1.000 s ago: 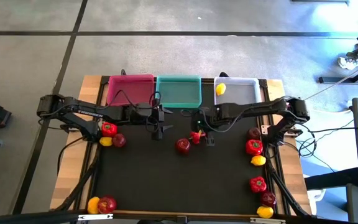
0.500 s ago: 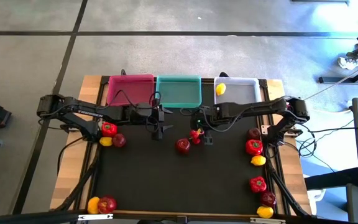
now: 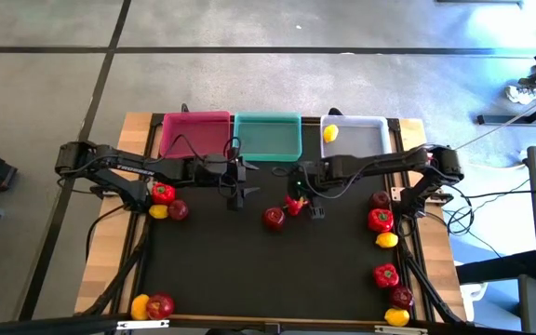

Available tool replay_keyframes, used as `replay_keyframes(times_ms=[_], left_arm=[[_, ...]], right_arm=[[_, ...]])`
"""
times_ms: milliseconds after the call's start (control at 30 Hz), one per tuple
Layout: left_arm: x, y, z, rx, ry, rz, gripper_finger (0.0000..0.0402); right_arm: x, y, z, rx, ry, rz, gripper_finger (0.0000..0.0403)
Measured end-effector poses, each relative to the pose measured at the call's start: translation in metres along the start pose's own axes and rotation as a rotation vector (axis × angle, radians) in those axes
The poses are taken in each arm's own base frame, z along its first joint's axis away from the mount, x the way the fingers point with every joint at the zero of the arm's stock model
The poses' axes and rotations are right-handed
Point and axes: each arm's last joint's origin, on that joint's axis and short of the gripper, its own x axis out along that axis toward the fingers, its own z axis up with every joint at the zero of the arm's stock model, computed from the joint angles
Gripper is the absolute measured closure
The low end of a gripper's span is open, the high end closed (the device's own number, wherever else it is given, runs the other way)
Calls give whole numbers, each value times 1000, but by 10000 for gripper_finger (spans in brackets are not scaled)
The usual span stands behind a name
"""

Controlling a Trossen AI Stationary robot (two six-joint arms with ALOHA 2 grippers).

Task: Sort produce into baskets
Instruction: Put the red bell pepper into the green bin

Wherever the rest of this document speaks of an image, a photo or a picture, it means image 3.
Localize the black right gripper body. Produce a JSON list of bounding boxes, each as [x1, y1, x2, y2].
[[288, 160, 332, 199]]

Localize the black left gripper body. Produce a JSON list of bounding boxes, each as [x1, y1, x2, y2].
[[193, 153, 246, 187]]

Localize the red bell pepper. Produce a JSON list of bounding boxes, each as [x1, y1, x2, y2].
[[367, 208, 395, 234], [372, 262, 400, 289], [150, 182, 177, 207], [282, 194, 310, 218]]

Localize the red apple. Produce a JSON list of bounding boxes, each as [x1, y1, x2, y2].
[[145, 292, 176, 321], [390, 286, 415, 311], [369, 190, 393, 210], [167, 199, 190, 221], [261, 207, 288, 233]]

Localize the yellow lemon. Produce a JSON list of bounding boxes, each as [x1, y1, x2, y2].
[[383, 307, 411, 328], [130, 293, 151, 321], [148, 204, 170, 221], [322, 124, 340, 144], [374, 231, 399, 249]]

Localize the teal plastic basket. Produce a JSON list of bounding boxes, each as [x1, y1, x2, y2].
[[232, 111, 303, 163]]

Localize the pink plastic basket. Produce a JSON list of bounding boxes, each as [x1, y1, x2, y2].
[[158, 110, 233, 161]]

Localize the white plastic basket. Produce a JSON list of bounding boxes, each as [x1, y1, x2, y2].
[[319, 114, 394, 162]]

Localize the grey metal floor bar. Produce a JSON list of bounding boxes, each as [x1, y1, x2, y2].
[[476, 83, 536, 127]]

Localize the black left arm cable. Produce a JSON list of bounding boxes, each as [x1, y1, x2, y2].
[[155, 133, 244, 201]]

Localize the white metal frame bracket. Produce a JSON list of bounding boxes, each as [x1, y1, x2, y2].
[[373, 325, 430, 335], [116, 319, 170, 331]]

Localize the black aluminium rig frame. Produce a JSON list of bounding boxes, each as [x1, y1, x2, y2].
[[0, 111, 536, 335]]

